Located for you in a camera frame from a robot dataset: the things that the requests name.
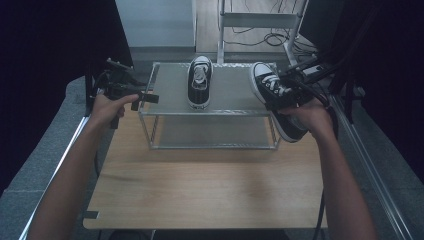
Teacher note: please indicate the aluminium rail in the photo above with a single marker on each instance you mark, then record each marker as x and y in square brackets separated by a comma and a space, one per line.
[366, 166]
[79, 129]

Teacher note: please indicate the black canvas sneaker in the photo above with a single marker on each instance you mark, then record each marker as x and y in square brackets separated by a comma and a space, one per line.
[291, 128]
[199, 96]

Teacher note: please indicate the silver metal shoe rack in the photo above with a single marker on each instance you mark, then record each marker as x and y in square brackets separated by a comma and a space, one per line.
[233, 90]

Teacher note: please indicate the person's left hand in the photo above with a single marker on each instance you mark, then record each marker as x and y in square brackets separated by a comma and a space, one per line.
[106, 108]

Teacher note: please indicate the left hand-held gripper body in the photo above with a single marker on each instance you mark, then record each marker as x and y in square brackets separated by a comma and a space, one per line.
[116, 83]

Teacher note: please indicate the black tape piece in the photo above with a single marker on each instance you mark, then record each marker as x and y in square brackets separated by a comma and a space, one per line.
[90, 214]

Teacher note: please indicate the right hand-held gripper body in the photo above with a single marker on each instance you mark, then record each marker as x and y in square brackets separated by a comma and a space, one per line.
[301, 88]

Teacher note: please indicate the white cabinet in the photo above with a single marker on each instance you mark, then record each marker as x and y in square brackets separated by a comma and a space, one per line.
[156, 23]

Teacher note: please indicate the black curtain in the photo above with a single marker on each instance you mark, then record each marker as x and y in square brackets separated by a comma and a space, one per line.
[393, 66]
[43, 50]

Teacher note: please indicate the grey metal stand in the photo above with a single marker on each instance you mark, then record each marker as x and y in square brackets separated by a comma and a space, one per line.
[256, 20]

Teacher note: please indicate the person's right hand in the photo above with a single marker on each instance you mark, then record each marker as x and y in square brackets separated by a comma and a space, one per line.
[308, 115]

